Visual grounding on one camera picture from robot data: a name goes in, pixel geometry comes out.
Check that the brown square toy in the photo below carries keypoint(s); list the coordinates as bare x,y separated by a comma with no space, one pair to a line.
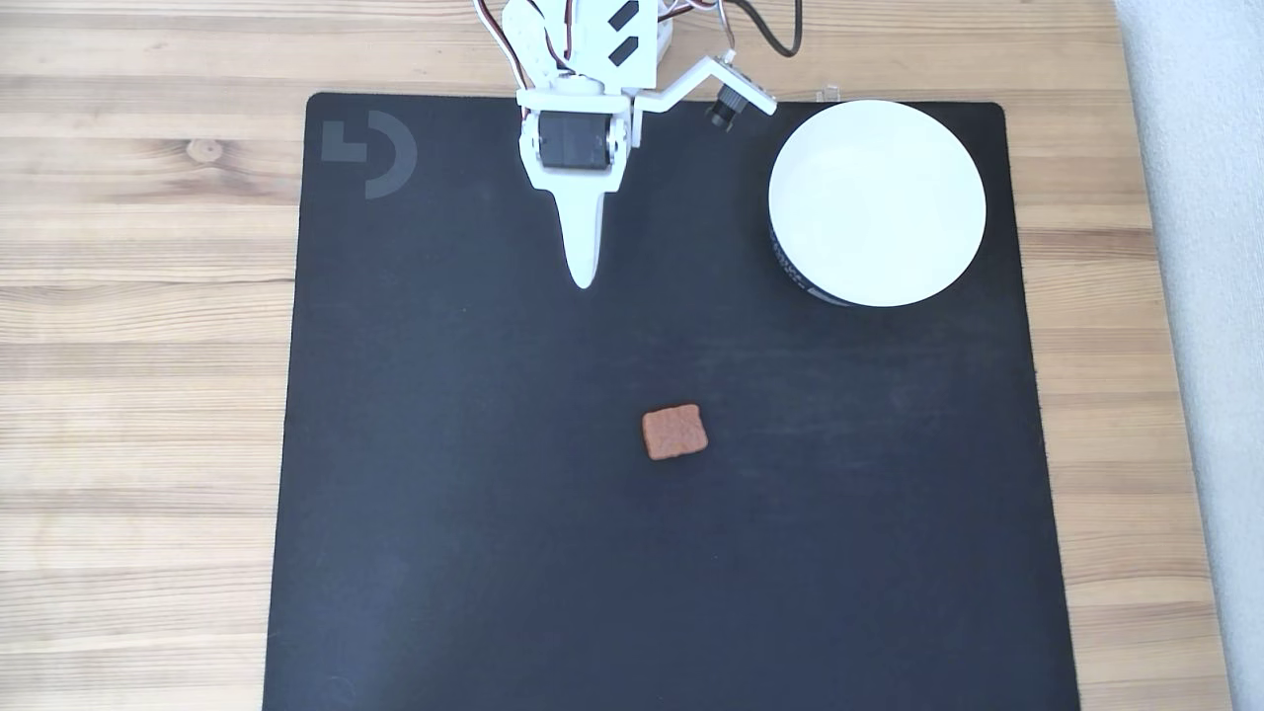
674,432

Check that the white round plate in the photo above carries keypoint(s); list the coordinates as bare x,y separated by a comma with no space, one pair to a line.
877,202

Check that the black round container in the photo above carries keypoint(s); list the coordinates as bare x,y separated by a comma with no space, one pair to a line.
790,269

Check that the small clear plastic piece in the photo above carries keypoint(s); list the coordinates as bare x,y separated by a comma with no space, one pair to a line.
828,94

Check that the black desk mat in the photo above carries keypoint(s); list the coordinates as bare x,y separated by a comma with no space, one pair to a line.
592,553

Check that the wrist camera on white bracket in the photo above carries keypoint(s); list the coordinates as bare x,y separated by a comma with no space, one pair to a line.
713,79

